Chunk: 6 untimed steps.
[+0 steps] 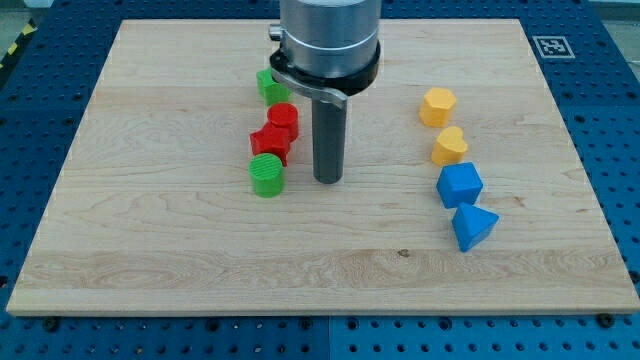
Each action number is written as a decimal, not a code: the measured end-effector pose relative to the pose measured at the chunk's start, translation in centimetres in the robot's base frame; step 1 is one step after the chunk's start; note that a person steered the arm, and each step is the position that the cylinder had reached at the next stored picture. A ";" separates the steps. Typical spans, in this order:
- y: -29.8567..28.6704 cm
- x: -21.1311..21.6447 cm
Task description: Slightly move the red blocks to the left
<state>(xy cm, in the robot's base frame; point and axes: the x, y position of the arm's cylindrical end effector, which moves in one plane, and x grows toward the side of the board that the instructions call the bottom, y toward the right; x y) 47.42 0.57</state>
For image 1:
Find red star block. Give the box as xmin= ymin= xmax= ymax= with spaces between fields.
xmin=249 ymin=122 xmax=290 ymax=167

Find green cube block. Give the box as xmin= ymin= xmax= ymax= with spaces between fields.
xmin=256 ymin=67 xmax=291 ymax=106

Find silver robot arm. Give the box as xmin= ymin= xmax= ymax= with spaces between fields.
xmin=269 ymin=0 xmax=381 ymax=184

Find blue cube block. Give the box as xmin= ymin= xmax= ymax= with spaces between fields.
xmin=436 ymin=162 xmax=484 ymax=209

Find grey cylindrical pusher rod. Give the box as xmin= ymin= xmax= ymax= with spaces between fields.
xmin=312 ymin=100 xmax=346 ymax=184

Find wooden board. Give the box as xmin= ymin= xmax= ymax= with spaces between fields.
xmin=7 ymin=20 xmax=639 ymax=317

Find white fiducial marker tag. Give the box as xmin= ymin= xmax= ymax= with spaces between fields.
xmin=532 ymin=35 xmax=575 ymax=59

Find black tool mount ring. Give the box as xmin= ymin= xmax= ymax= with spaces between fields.
xmin=269 ymin=42 xmax=381 ymax=110

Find red cylinder block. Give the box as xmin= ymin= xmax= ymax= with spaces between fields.
xmin=267 ymin=102 xmax=299 ymax=142

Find yellow heart block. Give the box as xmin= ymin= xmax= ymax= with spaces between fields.
xmin=431 ymin=126 xmax=468 ymax=166

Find yellow hexagon block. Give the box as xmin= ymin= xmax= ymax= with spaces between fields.
xmin=419 ymin=87 xmax=457 ymax=128

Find green cylinder block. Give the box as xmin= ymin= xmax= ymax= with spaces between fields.
xmin=248 ymin=153 xmax=284 ymax=198

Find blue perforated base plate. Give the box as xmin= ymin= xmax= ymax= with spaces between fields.
xmin=1 ymin=0 xmax=639 ymax=359

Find blue triangle block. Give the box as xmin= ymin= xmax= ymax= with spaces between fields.
xmin=452 ymin=203 xmax=499 ymax=252

